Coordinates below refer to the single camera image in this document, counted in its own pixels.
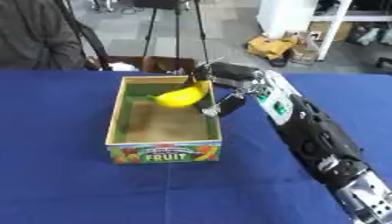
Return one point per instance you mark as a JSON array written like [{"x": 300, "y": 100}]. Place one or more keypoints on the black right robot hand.
[{"x": 229, "y": 73}]

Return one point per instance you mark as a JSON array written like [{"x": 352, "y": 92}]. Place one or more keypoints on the yellow toy banana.
[{"x": 179, "y": 97}]

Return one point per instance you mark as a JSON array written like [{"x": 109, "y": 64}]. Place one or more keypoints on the silver and black right robot arm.
[{"x": 311, "y": 128}]

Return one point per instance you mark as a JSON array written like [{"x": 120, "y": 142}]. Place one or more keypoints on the brown cardboard box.
[{"x": 148, "y": 64}]

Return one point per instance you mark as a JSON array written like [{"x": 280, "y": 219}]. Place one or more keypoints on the cardboard box with green inside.
[{"x": 164, "y": 128}]

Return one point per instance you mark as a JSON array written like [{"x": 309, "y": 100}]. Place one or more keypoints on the yellow bag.
[{"x": 270, "y": 46}]

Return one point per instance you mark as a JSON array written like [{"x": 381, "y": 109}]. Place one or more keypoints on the black tripod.
[{"x": 176, "y": 32}]

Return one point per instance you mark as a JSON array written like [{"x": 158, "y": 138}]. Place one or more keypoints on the white shelf unit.
[{"x": 311, "y": 20}]

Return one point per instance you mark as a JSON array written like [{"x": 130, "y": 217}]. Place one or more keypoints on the person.
[{"x": 35, "y": 33}]

